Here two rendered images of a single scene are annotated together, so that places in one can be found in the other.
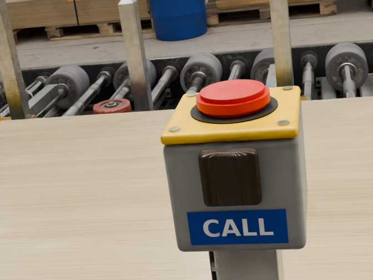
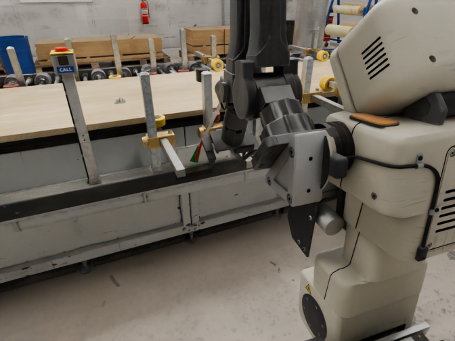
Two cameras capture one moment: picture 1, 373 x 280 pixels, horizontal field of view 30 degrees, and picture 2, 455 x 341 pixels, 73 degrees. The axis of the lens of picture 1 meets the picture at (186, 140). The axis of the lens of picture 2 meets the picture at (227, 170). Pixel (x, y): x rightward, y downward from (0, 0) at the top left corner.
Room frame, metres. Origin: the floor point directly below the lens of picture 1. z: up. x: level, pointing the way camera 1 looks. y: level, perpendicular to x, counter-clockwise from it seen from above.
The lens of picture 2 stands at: (-0.86, 0.14, 1.39)
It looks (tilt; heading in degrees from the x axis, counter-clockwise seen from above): 30 degrees down; 325
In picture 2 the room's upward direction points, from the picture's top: straight up
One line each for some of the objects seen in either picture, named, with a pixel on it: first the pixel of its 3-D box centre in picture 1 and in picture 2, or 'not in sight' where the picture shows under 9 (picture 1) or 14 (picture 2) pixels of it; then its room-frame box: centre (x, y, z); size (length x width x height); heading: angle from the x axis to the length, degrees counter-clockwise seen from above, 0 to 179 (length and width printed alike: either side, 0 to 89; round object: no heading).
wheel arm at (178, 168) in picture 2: not in sight; (167, 148); (0.20, -0.30, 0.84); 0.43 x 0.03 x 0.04; 167
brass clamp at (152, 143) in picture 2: not in sight; (158, 140); (0.30, -0.30, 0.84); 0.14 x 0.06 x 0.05; 77
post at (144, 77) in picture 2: not in sight; (152, 130); (0.30, -0.28, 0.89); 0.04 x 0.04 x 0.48; 77
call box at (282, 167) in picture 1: (241, 171); (64, 62); (0.36, -0.03, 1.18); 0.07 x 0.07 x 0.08; 77
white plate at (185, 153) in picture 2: not in sight; (204, 153); (0.23, -0.49, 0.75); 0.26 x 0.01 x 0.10; 77
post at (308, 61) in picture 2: not in sight; (302, 107); (0.14, -1.01, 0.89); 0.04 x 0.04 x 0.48; 77
